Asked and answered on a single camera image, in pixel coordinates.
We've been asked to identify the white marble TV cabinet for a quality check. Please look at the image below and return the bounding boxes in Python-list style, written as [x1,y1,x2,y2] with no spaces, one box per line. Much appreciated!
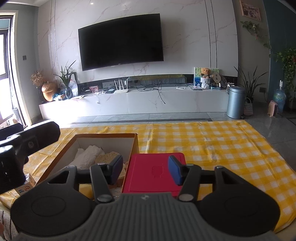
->
[39,87,229,120]

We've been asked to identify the white wifi router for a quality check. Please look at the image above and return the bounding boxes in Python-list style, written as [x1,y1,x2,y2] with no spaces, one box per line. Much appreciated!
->
[114,79,128,94]

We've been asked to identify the black curved television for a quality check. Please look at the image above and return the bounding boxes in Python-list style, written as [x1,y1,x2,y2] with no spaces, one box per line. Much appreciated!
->
[78,14,164,71]

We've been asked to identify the red box lid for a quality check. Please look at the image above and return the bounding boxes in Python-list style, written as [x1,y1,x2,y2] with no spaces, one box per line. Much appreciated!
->
[121,153,186,197]

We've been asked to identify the woven basket bag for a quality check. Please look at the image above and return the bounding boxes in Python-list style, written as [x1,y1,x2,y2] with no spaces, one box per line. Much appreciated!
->
[244,97,253,116]

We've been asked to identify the hanging ivy plant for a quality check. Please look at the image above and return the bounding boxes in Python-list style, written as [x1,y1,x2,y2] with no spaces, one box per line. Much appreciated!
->
[241,21,271,50]

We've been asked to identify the small carton box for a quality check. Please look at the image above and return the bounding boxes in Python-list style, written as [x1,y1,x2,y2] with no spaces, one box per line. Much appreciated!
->
[14,173,36,196]

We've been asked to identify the tall potted floor plant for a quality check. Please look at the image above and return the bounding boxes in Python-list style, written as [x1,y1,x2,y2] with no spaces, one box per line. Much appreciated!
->
[234,66,268,103]

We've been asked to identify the acorn shaped golden jar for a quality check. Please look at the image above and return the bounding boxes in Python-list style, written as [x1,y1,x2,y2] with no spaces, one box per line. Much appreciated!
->
[42,81,58,102]

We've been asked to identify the yellow checkered tablecloth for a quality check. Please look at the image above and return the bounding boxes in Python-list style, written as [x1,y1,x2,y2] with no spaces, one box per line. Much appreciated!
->
[0,119,296,235]

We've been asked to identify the blue water bottle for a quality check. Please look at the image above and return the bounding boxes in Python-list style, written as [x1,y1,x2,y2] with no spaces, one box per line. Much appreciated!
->
[273,80,287,113]

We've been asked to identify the bear shaped scrub sponge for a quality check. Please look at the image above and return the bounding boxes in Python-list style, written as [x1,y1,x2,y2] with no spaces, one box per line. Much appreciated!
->
[95,152,127,187]

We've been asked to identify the black cable on cabinet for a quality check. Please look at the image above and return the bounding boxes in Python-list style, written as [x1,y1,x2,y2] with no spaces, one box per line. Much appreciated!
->
[134,78,167,105]

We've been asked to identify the framed wall picture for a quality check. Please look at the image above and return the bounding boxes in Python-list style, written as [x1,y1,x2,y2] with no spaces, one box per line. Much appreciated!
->
[240,1,261,22]

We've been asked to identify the silver trash can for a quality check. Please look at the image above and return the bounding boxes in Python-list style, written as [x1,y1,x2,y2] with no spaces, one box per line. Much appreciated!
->
[226,86,246,120]

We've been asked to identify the white cloth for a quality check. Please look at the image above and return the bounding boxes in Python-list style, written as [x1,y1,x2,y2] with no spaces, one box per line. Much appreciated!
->
[69,146,105,170]

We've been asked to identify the green plant in vase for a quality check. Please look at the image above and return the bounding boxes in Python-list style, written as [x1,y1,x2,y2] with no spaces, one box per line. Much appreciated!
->
[54,60,76,99]

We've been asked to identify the striped grey sleeve forearm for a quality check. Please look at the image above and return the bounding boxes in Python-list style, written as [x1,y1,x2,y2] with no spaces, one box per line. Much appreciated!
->
[0,210,19,241]

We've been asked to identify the teddy bear plush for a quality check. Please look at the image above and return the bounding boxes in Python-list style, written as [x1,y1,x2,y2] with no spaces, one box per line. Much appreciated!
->
[200,68,212,89]

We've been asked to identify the dried flower bouquet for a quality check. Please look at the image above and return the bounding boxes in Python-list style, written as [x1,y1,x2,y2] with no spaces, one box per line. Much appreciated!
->
[31,71,44,87]

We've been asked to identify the orange rimmed cardboard box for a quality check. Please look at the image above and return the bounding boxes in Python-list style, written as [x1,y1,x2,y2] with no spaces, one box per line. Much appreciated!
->
[33,133,139,199]

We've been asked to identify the pink small heater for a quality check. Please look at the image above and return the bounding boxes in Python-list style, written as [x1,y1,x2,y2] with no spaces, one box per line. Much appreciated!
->
[267,100,278,117]

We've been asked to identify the bushy green potted plant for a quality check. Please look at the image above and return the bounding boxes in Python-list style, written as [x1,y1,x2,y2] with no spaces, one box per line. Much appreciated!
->
[268,47,295,110]

